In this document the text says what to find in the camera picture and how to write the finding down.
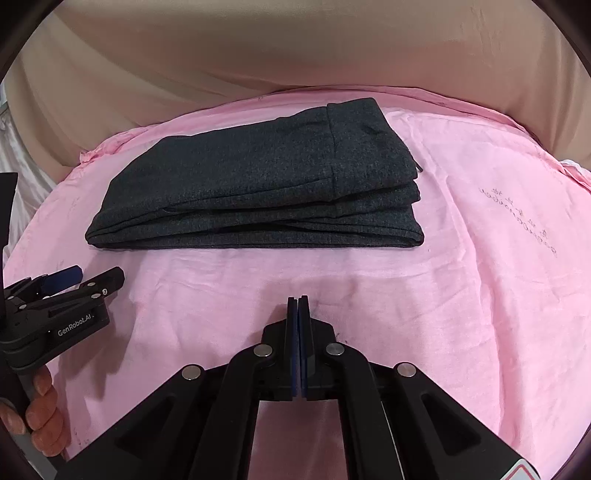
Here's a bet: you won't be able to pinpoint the pink bedsheet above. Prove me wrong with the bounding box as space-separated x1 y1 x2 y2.
0 85 591 480

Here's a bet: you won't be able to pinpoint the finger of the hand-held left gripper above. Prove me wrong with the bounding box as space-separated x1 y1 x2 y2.
48 267 126 308
25 265 84 297

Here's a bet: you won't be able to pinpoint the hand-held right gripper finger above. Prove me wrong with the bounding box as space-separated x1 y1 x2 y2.
299 295 543 480
53 296 301 480

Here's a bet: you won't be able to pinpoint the beige cloth drape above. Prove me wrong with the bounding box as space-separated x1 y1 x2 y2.
4 0 591 169

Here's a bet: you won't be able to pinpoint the dark grey pants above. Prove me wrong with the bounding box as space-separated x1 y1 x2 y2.
84 98 424 251

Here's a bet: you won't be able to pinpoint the white satin curtain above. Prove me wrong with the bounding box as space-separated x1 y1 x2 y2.
0 104 61 264

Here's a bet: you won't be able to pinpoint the white cloth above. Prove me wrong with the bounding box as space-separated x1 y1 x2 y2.
556 158 591 188

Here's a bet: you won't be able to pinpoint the person's left hand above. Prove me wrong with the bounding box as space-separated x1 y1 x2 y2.
0 362 68 459

